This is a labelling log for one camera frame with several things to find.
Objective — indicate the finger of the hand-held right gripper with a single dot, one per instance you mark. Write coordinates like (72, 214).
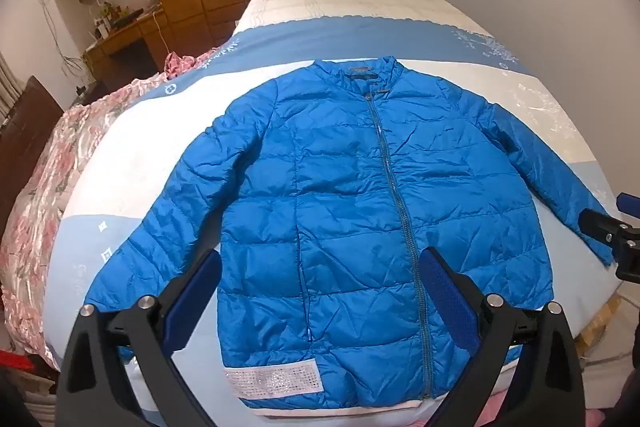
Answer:
(607, 232)
(629, 202)

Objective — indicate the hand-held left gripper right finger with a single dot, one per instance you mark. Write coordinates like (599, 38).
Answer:
(450, 297)

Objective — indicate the pink floral quilt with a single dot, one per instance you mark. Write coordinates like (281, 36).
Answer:
(55, 167)

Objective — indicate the red box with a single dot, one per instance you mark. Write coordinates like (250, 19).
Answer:
(15, 361)

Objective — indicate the wooden desk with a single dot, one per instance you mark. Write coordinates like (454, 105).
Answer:
(132, 42)

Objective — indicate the blue white printed bedsheet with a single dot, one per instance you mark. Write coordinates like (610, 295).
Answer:
(350, 37)

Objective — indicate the blue puffer jacket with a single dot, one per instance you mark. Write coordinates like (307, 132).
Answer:
(340, 207)

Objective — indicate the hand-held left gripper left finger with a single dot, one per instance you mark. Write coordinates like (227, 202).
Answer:
(192, 297)

